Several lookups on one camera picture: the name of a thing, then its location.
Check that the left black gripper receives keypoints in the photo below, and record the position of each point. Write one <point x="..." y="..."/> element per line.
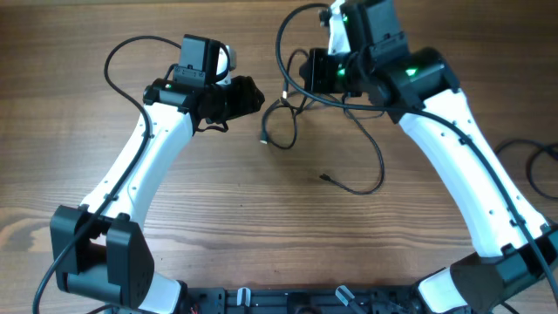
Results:
<point x="246" y="98"/>

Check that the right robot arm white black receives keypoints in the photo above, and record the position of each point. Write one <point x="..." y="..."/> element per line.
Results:
<point x="514" y="245"/>

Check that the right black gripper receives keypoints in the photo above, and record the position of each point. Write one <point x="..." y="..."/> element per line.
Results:
<point x="308" y="70"/>

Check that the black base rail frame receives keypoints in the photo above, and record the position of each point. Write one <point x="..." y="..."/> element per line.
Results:
<point x="375" y="300"/>

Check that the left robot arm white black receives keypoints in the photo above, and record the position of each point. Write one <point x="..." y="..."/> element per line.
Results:
<point x="99" y="248"/>

